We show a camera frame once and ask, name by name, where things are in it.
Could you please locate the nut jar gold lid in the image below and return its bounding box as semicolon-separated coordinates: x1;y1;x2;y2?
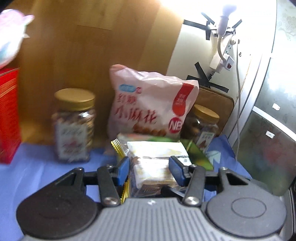
52;88;96;163
181;104;220;153

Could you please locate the dark metal tin box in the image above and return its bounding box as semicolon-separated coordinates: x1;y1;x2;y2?
116;133;214;171

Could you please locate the pink white plush toy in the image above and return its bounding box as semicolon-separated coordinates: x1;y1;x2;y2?
0;9;35;69

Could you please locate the clear brown cake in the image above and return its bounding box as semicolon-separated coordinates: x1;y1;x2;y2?
111;135;192;198

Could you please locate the pink fried dough snack bag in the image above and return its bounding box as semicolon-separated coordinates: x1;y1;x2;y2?
107;64;199;139

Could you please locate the white power strip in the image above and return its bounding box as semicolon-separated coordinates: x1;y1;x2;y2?
210;36;236;73

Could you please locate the nut jar gold lid right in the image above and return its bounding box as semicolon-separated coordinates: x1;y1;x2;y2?
181;104;220;153

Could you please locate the nut jar gold lid left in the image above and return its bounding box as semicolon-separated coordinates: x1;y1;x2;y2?
52;88;96;163

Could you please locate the silver refrigerator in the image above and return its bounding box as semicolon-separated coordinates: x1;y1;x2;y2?
225;0;296;197

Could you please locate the red gift box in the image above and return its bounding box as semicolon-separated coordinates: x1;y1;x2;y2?
0;68;21;164

